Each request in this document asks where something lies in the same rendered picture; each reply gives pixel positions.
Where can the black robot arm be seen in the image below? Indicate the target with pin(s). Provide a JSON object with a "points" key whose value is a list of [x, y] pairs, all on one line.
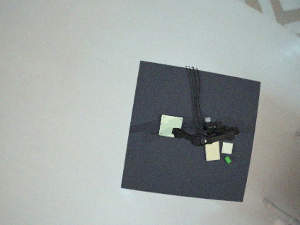
{"points": [[195, 139]]}

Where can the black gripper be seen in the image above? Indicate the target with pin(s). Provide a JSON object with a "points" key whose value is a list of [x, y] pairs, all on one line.
{"points": [[211, 131]]}

